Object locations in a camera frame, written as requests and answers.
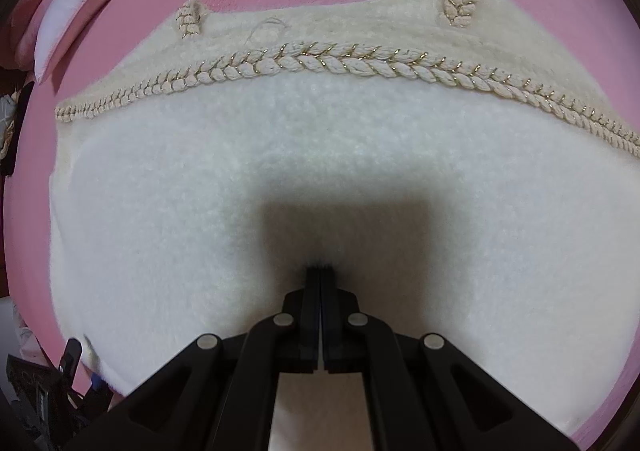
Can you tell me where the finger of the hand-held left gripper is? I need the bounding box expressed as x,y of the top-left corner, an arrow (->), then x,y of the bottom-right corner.
75,373 -> 117,421
59,338 -> 84,384

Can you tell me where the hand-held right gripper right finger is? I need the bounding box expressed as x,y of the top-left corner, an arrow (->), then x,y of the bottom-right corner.
320,267 -> 578,451

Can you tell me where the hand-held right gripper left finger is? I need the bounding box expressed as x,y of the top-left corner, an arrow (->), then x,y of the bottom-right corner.
65,267 -> 321,451

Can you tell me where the white fluffy braided-trim garment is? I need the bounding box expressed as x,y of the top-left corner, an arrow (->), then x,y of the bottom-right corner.
50,0 -> 640,451

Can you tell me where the pink pillow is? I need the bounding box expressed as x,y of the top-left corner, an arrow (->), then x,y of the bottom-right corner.
10,0 -> 101,73

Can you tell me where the white pillow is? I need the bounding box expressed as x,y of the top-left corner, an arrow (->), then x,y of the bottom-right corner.
32,0 -> 166,84

